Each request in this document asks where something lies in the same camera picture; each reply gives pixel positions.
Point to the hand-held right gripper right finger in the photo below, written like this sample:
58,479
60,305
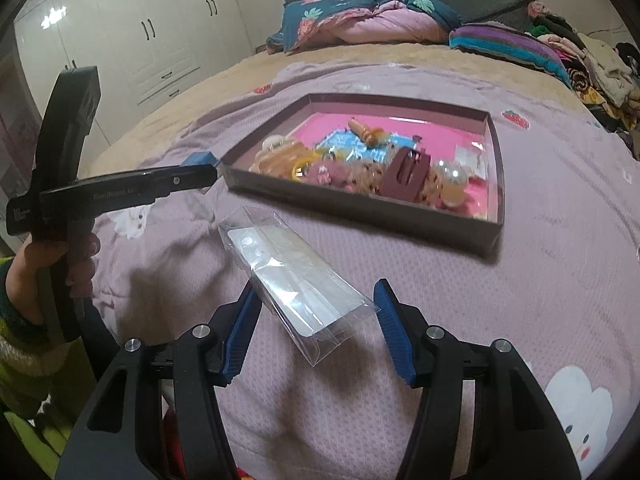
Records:
397,340

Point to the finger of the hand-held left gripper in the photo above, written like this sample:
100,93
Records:
180,180
200,158

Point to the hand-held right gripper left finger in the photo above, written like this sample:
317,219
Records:
239,340

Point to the clear plastic package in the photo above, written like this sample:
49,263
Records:
295,280

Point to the yellow rings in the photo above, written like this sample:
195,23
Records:
298,166

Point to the grey box with pink lining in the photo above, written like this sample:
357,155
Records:
360,210

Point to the dark red hair clip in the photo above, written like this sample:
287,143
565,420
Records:
405,175

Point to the pearl hair claw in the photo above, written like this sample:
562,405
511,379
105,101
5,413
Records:
452,177

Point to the person's left forearm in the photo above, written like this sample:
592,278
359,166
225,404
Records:
30,365

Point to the person's left hand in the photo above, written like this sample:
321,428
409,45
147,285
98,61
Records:
27,280

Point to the peach translucent hair clip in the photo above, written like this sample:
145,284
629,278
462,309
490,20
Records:
280,157

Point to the white wardrobe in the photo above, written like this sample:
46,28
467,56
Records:
125,25

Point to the pink bedspread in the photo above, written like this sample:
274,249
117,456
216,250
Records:
525,270

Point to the sheer dotted scrunchie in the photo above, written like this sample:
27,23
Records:
365,177

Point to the floral blue and pink quilt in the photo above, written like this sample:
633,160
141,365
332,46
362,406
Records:
360,25

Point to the green garment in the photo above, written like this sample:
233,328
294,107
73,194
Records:
30,445

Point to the striped blanket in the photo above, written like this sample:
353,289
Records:
505,47

